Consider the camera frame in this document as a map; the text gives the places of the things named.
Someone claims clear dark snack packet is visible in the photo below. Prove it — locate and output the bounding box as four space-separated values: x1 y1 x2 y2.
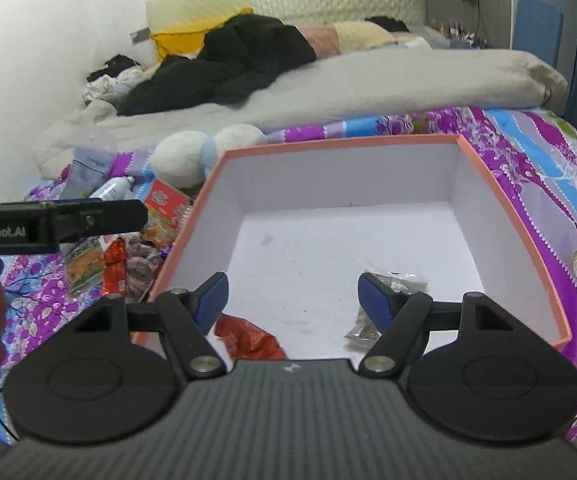
343 269 429 353

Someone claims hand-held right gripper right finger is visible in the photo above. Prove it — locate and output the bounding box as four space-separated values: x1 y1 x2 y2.
357 271 517 378

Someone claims purple floral bedsheet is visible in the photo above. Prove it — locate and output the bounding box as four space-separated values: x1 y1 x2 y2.
0 105 577 446

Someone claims pile of clothes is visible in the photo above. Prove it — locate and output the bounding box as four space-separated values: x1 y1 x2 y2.
82 54 144 106

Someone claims green label snack packet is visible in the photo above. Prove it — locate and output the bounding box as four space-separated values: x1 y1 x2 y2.
63 237 106 296

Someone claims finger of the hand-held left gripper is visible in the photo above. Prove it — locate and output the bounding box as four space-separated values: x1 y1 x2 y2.
51 199 148 238

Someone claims white spray bottle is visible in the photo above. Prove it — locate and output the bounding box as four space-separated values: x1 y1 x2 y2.
87 175 136 201

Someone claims white and blue plush toy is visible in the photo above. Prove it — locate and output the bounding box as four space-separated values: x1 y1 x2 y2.
149 124 268 192

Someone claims plain red snack packet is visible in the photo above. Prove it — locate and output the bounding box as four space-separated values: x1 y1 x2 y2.
213 312 288 361

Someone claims pink cardboard box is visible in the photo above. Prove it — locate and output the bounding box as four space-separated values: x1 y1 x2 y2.
133 133 573 361

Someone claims yellow pillow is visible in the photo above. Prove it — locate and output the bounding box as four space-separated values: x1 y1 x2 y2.
149 6 254 63

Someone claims clear plastic bag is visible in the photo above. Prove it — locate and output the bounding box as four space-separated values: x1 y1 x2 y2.
61 145 114 201

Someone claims row of small bottles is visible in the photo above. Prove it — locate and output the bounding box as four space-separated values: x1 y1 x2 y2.
429 20 484 48

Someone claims pink and beige pillow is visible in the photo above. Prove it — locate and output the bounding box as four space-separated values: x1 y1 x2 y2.
299 20 399 56

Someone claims black jacket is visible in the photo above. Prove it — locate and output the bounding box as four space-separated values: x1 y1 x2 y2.
117 13 318 117

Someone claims black cable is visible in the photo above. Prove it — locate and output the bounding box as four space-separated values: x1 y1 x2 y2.
0 394 20 445

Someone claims red foil snack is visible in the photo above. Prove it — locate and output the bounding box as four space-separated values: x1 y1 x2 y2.
101 237 129 296

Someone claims silver snack packet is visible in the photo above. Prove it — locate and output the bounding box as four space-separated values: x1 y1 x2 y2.
126 240 174 303

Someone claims blue board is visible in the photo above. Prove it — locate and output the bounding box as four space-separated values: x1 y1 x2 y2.
513 0 564 68

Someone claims grey duvet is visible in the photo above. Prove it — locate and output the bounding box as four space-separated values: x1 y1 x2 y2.
32 49 569 181

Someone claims dark cloth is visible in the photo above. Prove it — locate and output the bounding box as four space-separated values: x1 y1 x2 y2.
365 16 410 34

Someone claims red label snack packet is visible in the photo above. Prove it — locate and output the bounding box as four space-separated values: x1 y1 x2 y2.
143 180 192 221

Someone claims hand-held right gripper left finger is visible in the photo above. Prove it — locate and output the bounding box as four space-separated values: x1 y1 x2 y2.
71 272 230 380

